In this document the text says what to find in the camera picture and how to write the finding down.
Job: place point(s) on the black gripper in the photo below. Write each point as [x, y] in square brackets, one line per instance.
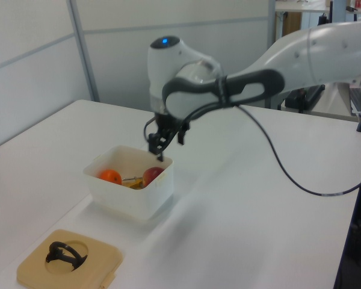
[167, 123]

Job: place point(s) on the red apple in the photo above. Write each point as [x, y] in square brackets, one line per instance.
[152, 175]

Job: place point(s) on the orange tangerine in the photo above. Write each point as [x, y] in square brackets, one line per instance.
[109, 176]

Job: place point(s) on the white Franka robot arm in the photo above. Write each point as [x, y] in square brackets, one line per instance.
[319, 54]

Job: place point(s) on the white plastic container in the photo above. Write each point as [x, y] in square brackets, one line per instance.
[120, 198]

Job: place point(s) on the orange C-clamp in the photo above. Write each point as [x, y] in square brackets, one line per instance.
[136, 183]

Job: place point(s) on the grey office partition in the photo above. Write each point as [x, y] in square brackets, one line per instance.
[114, 45]
[33, 75]

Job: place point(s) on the wooden office desk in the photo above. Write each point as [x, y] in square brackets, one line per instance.
[291, 21]

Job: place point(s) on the beige plastic lid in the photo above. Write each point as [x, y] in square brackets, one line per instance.
[33, 271]

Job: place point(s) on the black frame post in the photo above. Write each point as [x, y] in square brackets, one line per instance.
[359, 241]

